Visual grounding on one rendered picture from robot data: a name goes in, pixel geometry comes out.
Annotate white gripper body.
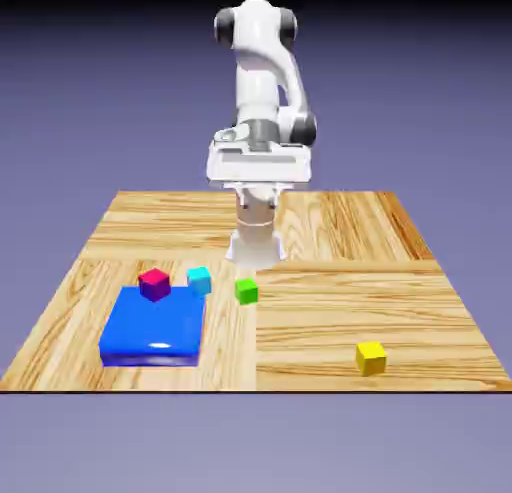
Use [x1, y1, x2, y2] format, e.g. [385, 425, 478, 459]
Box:
[205, 140, 313, 191]

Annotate small cyan cube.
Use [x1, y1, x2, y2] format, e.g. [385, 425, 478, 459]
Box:
[186, 265, 212, 296]

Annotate small green cube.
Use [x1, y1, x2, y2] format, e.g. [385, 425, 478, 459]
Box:
[234, 277, 259, 305]

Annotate small red cube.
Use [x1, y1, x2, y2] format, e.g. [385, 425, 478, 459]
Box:
[137, 267, 172, 303]

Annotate small yellow cube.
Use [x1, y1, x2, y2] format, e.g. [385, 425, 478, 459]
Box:
[355, 341, 388, 377]

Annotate large blue box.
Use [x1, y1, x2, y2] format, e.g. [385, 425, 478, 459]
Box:
[98, 285, 208, 368]

